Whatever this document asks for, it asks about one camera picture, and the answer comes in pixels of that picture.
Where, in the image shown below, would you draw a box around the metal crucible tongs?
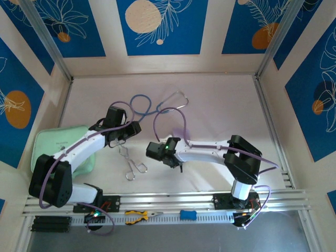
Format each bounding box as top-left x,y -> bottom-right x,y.
117,140 -> 148,182

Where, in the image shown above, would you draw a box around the grey slotted cable duct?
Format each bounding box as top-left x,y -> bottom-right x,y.
70,211 -> 235,227

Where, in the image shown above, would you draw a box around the aluminium table edge rail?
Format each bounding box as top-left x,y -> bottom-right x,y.
38,77 -> 75,195
253,77 -> 295,189

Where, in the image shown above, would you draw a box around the blue stethoscope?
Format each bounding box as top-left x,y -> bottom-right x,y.
129,91 -> 190,123

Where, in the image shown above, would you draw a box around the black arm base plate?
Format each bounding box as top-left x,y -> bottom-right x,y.
72,195 -> 121,213
209,193 -> 260,211

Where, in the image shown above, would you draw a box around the black controller board with wires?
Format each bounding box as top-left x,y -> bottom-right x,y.
83,209 -> 107,232
232,211 -> 257,228

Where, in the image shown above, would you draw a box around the mint green zip pouch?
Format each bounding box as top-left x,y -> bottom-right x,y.
30,125 -> 97,175

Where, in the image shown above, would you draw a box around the aluminium mounting rail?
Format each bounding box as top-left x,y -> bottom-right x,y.
22,189 -> 312,216

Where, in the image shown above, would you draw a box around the yellow handled pliers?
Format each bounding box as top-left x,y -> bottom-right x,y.
124,209 -> 164,225

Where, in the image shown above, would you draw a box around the black ribbed block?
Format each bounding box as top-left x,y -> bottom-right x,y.
30,215 -> 72,233

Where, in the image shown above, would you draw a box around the aluminium corner post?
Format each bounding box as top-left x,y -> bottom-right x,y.
256,0 -> 309,79
19,0 -> 74,81

